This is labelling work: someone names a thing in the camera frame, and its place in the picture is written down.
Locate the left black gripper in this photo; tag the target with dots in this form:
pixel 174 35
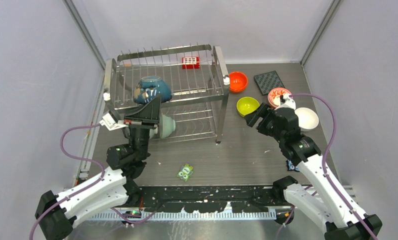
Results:
pixel 150 113

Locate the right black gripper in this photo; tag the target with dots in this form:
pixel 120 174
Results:
pixel 264 111

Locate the yellow bowl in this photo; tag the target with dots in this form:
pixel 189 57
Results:
pixel 247 105

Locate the dark blue ceramic bowl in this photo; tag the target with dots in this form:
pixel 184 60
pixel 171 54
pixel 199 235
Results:
pixel 149 87

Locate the white bowl red pattern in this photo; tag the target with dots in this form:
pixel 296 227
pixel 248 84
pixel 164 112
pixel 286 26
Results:
pixel 274 95

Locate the orange plastic bowl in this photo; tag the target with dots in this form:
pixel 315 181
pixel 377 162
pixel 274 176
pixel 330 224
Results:
pixel 236 90
pixel 238 80

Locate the plain white bowl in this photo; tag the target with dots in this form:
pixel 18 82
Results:
pixel 307 119

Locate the metal two-tier dish rack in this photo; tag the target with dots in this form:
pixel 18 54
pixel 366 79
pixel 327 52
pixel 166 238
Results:
pixel 199 96

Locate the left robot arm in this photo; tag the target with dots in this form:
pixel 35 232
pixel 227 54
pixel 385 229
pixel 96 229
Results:
pixel 59 214

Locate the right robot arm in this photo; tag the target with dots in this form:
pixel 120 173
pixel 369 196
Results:
pixel 337 215

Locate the white plate in rack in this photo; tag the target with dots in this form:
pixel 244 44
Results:
pixel 153 132

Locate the pale green ceramic bowl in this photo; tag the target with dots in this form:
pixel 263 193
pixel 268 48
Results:
pixel 166 126

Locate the dark grey studded baseplate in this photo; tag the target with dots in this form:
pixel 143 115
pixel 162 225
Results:
pixel 267 82

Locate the blue owl puzzle piece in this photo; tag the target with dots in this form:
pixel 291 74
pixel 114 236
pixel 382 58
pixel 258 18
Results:
pixel 291 167

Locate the red white toy block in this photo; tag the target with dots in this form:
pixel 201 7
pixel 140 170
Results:
pixel 190 62

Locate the green owl puzzle piece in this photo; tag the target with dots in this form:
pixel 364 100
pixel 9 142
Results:
pixel 185 172

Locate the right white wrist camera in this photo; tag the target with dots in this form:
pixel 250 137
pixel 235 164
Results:
pixel 286 101

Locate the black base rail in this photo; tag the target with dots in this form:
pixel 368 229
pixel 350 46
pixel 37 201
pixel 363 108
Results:
pixel 207 199

